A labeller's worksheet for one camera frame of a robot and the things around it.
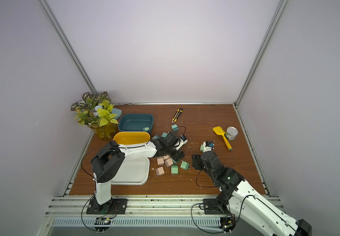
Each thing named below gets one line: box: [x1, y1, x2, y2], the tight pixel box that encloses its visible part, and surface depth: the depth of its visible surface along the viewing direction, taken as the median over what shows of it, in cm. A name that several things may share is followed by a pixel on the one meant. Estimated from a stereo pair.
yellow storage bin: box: [113, 131, 151, 146], surface depth 98 cm
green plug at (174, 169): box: [170, 165, 179, 175], surface depth 86 cm
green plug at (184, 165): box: [180, 160, 190, 171], surface depth 87 cm
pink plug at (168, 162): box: [164, 157, 174, 167], surface depth 89 cm
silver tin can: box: [225, 126, 239, 141], surface depth 99 cm
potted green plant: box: [70, 90, 119, 142], surface depth 92 cm
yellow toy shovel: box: [212, 125, 233, 151], surface depth 102 cm
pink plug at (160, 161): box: [156, 158, 165, 166], surface depth 89 cm
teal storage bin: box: [117, 113, 154, 134], surface depth 109 cm
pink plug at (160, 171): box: [155, 166, 165, 176], surface depth 85 cm
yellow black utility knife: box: [171, 108, 184, 124], surface depth 115 cm
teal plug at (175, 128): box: [170, 123, 179, 133], surface depth 105 cm
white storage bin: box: [111, 148, 158, 186], surface depth 77 cm
